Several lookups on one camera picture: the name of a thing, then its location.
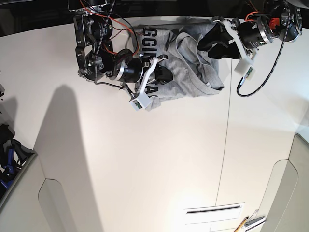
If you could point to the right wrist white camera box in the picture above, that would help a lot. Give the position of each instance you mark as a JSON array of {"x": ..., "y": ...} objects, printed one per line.
[{"x": 140, "y": 102}]

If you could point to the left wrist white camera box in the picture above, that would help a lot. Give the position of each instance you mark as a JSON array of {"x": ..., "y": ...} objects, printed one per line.
[{"x": 245, "y": 68}]

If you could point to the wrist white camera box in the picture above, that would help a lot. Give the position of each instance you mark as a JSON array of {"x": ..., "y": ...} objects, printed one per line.
[
  {"x": 245, "y": 68},
  {"x": 140, "y": 102}
]

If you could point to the grey T-shirt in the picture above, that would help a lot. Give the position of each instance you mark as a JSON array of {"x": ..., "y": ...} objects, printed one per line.
[{"x": 195, "y": 74}]

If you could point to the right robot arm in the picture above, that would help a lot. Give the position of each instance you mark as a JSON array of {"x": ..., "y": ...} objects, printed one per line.
[{"x": 99, "y": 63}]

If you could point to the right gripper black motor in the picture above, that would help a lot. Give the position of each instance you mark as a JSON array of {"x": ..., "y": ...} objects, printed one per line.
[{"x": 130, "y": 71}]

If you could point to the blue and black equipment pile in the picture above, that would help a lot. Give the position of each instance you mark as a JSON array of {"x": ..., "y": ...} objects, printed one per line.
[{"x": 13, "y": 156}]

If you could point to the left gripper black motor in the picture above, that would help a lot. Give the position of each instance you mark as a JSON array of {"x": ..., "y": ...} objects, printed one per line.
[{"x": 252, "y": 34}]

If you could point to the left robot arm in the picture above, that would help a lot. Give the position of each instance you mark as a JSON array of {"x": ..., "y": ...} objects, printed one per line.
[{"x": 283, "y": 18}]

